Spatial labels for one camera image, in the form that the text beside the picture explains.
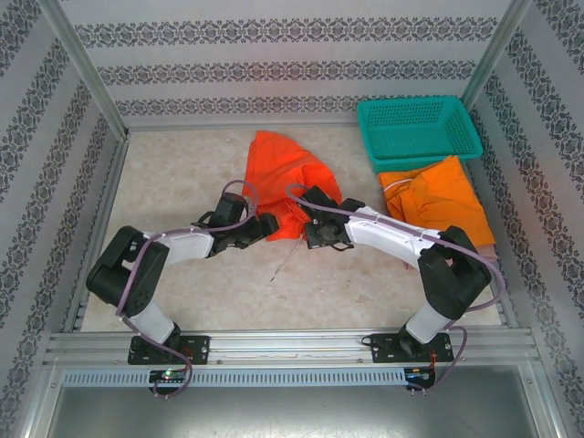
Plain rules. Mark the long aluminium table edge rail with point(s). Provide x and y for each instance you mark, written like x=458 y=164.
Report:
x=228 y=125

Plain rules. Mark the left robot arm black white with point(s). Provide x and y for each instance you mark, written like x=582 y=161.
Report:
x=137 y=283

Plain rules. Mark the grey metal shelf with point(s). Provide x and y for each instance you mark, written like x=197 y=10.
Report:
x=292 y=415

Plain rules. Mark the left aluminium side rail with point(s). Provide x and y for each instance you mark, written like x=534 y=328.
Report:
x=98 y=228

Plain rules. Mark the right aluminium frame post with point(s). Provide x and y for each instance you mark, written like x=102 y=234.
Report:
x=497 y=50

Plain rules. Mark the wide aluminium mounting rail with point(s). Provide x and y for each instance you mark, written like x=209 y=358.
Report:
x=283 y=347

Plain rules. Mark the red-orange shorts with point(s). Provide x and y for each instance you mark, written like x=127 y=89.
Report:
x=283 y=169

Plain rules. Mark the right aluminium side rail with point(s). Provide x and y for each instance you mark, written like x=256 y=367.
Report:
x=508 y=319

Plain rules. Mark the left aluminium frame post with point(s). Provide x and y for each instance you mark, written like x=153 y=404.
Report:
x=82 y=64

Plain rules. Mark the aluminium side rail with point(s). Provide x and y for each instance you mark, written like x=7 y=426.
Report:
x=98 y=228
x=508 y=319

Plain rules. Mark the teal plastic basket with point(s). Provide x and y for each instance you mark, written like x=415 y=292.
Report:
x=410 y=128

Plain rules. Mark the left circuit board green light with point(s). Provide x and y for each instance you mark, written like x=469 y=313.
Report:
x=169 y=375

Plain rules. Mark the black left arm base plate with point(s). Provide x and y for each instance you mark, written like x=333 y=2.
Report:
x=198 y=349

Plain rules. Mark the light orange shorts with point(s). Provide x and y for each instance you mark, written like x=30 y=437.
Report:
x=438 y=201

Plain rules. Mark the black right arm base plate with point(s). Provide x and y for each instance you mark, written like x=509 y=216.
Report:
x=383 y=349

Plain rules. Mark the aluminium frame post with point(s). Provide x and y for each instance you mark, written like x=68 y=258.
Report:
x=82 y=64
x=497 y=50

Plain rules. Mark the pink shorts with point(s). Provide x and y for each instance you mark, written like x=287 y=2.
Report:
x=489 y=252

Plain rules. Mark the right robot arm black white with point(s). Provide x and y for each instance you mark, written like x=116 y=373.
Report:
x=388 y=228

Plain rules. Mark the right circuit board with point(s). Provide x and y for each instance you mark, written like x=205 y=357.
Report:
x=420 y=374

